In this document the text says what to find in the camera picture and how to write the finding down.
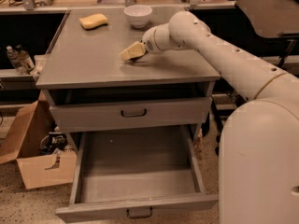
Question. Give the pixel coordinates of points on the brown plastic bottle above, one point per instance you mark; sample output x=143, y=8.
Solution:
x=25, y=58

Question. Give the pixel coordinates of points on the open cardboard box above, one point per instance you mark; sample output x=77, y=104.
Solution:
x=23, y=144

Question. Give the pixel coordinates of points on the white ceramic bowl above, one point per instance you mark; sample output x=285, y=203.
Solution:
x=138, y=15

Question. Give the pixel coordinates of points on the grey drawer cabinet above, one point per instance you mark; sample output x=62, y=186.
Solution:
x=85, y=67

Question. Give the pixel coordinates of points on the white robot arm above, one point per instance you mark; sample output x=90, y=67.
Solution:
x=259, y=147

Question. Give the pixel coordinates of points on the black office chair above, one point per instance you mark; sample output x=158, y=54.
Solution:
x=274, y=19

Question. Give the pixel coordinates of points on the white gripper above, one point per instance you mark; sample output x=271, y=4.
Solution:
x=149, y=42

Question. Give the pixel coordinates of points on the clear plastic water bottle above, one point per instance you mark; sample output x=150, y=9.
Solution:
x=12, y=55

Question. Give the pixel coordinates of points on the yellow sponge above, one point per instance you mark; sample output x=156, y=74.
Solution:
x=93, y=21

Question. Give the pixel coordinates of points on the closed grey middle drawer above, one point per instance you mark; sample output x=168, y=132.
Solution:
x=126, y=115

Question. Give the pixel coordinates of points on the open grey bottom drawer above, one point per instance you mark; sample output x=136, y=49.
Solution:
x=135, y=173

